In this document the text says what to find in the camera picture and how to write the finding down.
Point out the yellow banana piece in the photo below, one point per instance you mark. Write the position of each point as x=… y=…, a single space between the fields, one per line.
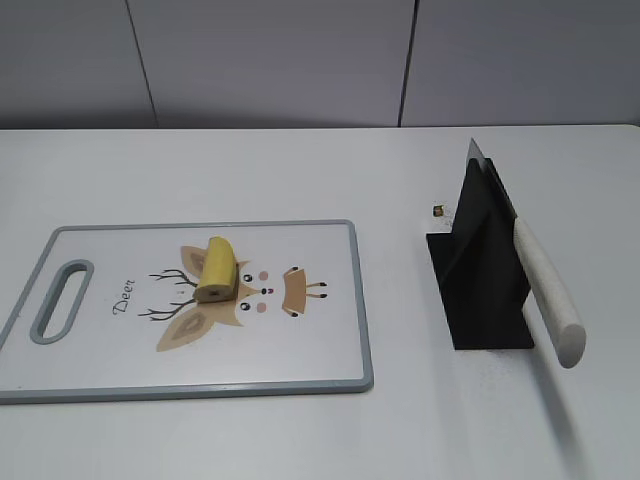
x=217 y=282

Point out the white-handled kitchen knife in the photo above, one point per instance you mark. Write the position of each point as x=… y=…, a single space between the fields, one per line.
x=554 y=301

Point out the black knife stand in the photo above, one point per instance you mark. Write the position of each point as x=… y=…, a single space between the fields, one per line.
x=481 y=280

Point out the white deer cutting board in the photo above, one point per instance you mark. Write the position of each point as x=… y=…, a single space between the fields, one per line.
x=108 y=314

